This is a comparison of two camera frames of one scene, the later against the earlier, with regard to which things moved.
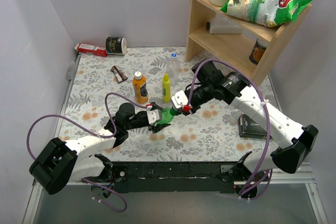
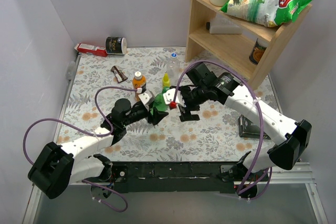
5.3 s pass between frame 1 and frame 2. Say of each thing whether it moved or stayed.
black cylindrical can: stayed
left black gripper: moved
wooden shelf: stayed
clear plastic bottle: stayed
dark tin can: stayed
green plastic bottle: moved
